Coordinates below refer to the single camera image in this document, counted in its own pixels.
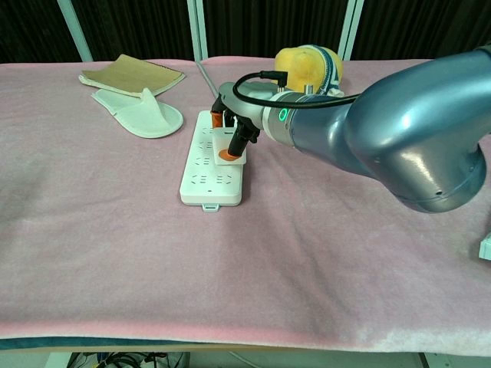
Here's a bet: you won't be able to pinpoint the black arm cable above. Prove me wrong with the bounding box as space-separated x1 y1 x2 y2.
232 69 364 108

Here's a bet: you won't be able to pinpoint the white power strip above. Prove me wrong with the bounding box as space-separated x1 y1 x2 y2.
179 110 245 212

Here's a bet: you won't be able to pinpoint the black curtain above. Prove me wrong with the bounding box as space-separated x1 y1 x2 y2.
0 0 491 64

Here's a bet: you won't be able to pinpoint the white slipper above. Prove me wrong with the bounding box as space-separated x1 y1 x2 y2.
91 87 185 140

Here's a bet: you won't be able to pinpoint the brown spiral notebook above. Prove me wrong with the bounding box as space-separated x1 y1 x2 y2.
78 54 186 97

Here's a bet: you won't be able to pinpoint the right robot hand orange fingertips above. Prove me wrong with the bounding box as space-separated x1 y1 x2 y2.
209 81 269 162

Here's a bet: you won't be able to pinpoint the yellow plush toy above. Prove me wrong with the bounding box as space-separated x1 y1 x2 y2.
274 44 344 97

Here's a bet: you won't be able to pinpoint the pink blanket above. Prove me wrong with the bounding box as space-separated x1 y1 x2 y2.
0 57 491 352

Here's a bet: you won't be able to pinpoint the light metal frame post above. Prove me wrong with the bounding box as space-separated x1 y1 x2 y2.
337 0 365 61
186 0 210 62
57 0 94 62

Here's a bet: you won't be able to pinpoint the floor cables bundle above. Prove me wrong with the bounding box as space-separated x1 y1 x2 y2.
68 350 189 368

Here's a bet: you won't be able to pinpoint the white plug adapter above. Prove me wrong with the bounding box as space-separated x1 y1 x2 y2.
213 126 247 166

